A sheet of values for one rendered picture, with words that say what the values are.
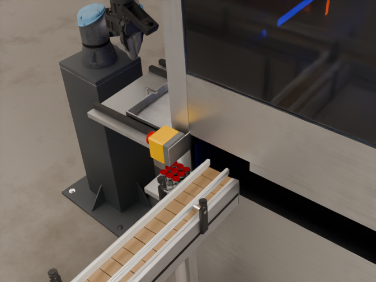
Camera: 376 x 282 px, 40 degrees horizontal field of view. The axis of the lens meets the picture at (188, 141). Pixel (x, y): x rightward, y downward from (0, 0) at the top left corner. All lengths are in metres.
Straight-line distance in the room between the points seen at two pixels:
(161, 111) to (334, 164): 0.74
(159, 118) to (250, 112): 0.54
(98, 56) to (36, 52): 1.94
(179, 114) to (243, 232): 0.40
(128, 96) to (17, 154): 1.41
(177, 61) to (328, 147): 0.43
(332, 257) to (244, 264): 0.35
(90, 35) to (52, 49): 1.95
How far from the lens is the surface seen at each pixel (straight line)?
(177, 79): 1.33
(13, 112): 3.46
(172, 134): 1.39
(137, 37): 1.59
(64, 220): 2.65
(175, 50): 1.28
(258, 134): 1.25
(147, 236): 1.28
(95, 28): 2.11
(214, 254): 1.72
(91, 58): 2.17
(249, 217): 1.47
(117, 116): 1.70
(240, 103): 1.23
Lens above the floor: 1.91
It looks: 40 degrees down
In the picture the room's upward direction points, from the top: 4 degrees counter-clockwise
